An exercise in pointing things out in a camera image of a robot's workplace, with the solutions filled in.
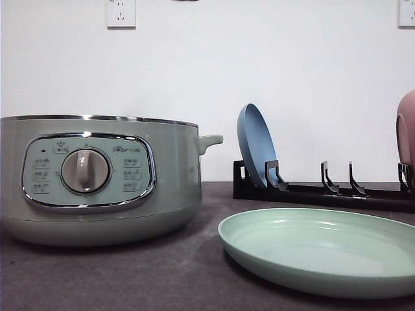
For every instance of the green electric steamer pot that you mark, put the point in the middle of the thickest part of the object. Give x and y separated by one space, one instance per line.
100 180

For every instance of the white wall socket left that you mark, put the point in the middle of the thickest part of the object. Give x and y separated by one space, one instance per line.
121 15

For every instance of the blue plate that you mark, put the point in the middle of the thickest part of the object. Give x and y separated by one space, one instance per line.
256 143

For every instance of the white wall socket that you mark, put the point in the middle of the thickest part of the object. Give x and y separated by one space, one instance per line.
404 15
121 15

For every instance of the pink plate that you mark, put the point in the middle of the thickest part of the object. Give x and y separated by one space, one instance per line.
405 133

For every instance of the white wall socket right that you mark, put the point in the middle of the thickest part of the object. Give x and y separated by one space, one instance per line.
404 15

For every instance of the black plate rack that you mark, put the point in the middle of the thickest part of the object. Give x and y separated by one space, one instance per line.
245 187

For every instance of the green plate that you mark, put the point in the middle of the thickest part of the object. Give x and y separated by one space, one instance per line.
324 251

